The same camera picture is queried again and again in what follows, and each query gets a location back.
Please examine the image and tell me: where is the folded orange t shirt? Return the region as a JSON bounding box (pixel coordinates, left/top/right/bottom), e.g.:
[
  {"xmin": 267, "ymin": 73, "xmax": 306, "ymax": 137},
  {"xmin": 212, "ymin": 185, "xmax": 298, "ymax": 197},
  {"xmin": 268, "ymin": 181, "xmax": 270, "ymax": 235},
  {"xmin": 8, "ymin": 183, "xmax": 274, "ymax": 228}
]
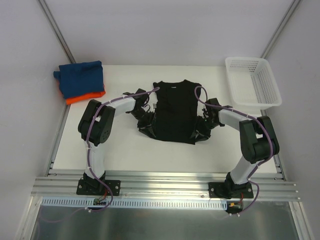
[{"xmin": 66, "ymin": 90, "xmax": 106, "ymax": 105}]

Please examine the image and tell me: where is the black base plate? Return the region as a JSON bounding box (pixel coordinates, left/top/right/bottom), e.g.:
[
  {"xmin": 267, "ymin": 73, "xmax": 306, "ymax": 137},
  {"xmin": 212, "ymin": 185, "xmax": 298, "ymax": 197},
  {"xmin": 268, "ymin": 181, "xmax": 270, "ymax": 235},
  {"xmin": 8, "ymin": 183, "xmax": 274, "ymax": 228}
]
[
  {"xmin": 208, "ymin": 182, "xmax": 254, "ymax": 200},
  {"xmin": 76, "ymin": 178, "xmax": 121, "ymax": 196}
]

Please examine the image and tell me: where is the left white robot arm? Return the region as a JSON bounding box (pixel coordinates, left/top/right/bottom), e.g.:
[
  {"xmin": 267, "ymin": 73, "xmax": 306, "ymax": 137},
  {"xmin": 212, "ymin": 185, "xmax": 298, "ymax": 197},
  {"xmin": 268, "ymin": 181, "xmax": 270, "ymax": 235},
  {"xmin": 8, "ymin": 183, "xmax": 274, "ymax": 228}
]
[{"xmin": 77, "ymin": 87, "xmax": 160, "ymax": 194}]

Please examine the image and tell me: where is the folded blue t shirt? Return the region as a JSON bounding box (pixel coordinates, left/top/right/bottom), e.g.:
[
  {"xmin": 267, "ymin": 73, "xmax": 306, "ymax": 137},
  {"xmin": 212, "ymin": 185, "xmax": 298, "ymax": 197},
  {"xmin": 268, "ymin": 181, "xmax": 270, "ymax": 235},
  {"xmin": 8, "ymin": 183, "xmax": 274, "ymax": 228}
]
[{"xmin": 53, "ymin": 60, "xmax": 105, "ymax": 100}]

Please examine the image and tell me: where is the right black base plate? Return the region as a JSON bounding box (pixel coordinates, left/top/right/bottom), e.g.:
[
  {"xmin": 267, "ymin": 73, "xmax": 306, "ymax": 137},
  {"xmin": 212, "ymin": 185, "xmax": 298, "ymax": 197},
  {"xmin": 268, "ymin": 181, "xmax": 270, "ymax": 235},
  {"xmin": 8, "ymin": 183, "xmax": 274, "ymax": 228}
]
[{"xmin": 208, "ymin": 182, "xmax": 254, "ymax": 200}]

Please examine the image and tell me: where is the black t shirt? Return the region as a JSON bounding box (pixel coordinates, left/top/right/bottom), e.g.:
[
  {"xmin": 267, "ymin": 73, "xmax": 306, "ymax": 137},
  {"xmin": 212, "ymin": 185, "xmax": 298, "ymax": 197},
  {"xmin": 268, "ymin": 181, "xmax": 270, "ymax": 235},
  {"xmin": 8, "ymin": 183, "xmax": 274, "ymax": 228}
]
[{"xmin": 152, "ymin": 79, "xmax": 201, "ymax": 145}]

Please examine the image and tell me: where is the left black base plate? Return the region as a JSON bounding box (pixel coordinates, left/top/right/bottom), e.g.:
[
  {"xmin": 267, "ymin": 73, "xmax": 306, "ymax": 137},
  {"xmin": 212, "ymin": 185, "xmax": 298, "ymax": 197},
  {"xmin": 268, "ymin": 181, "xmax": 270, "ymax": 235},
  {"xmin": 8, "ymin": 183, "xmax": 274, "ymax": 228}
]
[{"xmin": 76, "ymin": 178, "xmax": 121, "ymax": 196}]

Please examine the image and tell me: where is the aluminium frame rail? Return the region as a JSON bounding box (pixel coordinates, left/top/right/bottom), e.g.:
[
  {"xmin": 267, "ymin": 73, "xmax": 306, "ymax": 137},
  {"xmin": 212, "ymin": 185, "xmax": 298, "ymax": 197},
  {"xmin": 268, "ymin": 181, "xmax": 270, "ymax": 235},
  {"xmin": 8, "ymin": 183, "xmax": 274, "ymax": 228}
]
[{"xmin": 31, "ymin": 169, "xmax": 302, "ymax": 202}]

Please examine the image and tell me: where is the white perforated plastic basket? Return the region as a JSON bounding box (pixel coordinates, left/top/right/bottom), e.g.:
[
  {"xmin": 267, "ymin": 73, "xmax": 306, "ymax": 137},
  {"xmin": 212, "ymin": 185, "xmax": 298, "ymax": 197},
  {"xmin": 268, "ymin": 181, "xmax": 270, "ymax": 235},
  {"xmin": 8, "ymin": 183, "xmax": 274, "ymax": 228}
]
[{"xmin": 225, "ymin": 57, "xmax": 282, "ymax": 110}]

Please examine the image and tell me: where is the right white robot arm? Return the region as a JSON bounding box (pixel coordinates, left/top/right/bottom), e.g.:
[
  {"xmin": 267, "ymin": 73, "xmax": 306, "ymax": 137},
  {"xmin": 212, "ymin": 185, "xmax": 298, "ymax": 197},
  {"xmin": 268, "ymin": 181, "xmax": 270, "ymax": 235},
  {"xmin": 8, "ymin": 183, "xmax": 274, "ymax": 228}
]
[{"xmin": 194, "ymin": 98, "xmax": 280, "ymax": 199}]

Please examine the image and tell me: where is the white slotted cable duct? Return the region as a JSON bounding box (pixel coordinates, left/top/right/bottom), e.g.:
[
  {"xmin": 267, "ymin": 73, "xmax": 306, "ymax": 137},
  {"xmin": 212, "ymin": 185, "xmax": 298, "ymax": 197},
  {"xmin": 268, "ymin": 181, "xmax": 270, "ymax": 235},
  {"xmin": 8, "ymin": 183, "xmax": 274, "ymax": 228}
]
[{"xmin": 41, "ymin": 197, "xmax": 227, "ymax": 211}]

